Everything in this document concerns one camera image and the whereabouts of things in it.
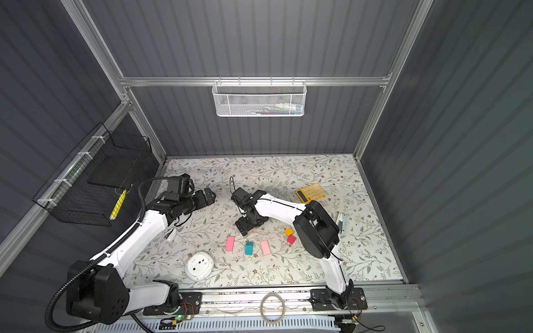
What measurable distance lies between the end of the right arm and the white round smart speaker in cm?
17

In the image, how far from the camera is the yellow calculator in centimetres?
104

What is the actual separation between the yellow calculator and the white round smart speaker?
0.51m

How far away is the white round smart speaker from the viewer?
0.79 m

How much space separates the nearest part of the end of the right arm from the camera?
0.67 meters
